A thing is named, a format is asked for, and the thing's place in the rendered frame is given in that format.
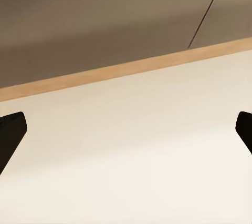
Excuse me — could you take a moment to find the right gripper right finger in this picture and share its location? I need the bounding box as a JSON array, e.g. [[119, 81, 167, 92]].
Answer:
[[235, 111, 252, 154]]

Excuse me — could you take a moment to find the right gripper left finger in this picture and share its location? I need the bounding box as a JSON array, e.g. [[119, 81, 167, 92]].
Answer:
[[0, 111, 27, 174]]

